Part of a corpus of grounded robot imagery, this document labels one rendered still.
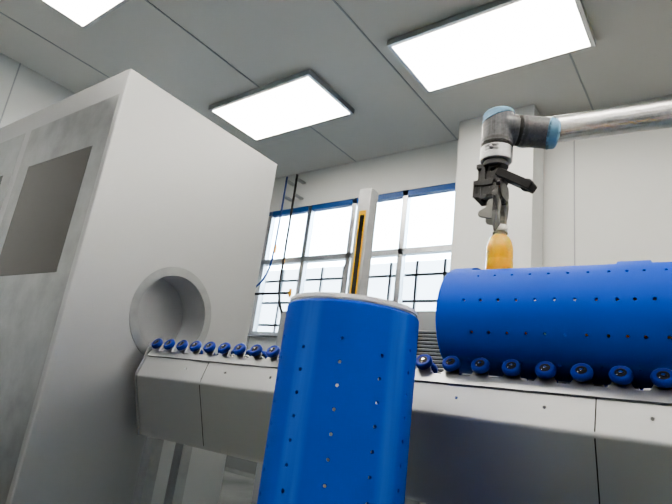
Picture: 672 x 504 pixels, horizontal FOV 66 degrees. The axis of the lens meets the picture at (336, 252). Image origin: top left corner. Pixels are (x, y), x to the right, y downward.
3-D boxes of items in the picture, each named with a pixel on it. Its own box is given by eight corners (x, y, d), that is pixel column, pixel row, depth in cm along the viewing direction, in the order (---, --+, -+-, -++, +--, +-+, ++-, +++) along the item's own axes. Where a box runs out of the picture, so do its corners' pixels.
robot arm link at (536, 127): (553, 118, 156) (512, 115, 157) (567, 117, 145) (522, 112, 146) (548, 150, 158) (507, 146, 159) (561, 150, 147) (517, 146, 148)
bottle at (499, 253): (503, 301, 141) (505, 237, 146) (517, 297, 134) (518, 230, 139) (479, 297, 139) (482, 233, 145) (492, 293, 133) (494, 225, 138)
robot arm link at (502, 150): (516, 153, 151) (506, 138, 143) (516, 168, 149) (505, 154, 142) (486, 158, 156) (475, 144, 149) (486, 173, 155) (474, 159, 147)
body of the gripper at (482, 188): (481, 209, 151) (483, 171, 155) (510, 205, 146) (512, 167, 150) (471, 199, 145) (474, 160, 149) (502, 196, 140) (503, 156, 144)
